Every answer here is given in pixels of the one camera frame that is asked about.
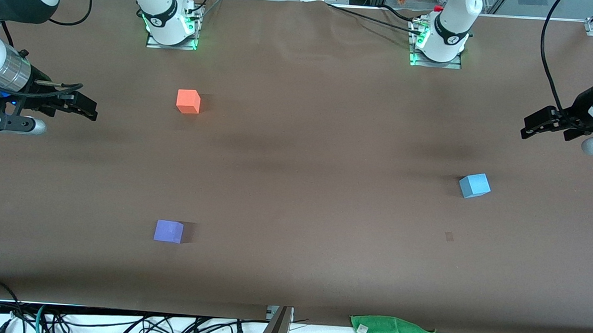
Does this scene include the blue foam block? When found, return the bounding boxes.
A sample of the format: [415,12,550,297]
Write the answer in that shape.
[458,172,493,200]

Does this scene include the orange foam block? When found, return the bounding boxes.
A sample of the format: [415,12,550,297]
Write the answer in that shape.
[175,88,202,115]

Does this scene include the purple foam block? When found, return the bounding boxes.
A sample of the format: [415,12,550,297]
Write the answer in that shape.
[153,219,185,245]

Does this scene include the brown table cover sheet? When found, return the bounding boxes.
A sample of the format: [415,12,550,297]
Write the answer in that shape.
[0,0,593,333]

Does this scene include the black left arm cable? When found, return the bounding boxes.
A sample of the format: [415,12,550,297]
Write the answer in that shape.
[537,0,571,116]

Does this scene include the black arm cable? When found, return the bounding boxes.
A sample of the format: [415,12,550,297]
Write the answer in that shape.
[0,0,93,101]
[537,0,571,116]

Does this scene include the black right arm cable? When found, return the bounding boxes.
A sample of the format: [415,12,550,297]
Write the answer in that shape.
[0,0,93,101]

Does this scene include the black cable across cover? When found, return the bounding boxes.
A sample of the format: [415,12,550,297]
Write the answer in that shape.
[325,1,424,35]

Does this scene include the teal cable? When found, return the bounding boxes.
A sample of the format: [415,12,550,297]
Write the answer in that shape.
[33,303,51,333]

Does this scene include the grey metal post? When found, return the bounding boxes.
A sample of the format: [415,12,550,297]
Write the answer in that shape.
[256,305,295,333]

